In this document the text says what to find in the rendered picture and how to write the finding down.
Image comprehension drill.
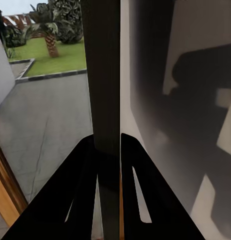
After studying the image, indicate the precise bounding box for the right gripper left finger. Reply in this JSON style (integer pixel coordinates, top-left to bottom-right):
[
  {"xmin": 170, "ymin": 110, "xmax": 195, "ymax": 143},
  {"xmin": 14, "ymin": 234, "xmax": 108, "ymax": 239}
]
[{"xmin": 1, "ymin": 134, "xmax": 98, "ymax": 240}]

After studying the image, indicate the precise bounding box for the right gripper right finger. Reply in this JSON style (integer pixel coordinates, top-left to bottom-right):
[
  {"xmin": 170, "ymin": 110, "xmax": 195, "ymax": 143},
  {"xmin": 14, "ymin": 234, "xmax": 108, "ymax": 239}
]
[{"xmin": 121, "ymin": 133, "xmax": 205, "ymax": 240}]

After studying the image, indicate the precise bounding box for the poster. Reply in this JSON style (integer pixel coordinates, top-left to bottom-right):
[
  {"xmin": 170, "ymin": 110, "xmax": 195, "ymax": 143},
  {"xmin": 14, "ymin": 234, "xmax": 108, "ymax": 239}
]
[{"xmin": 80, "ymin": 0, "xmax": 121, "ymax": 240}]

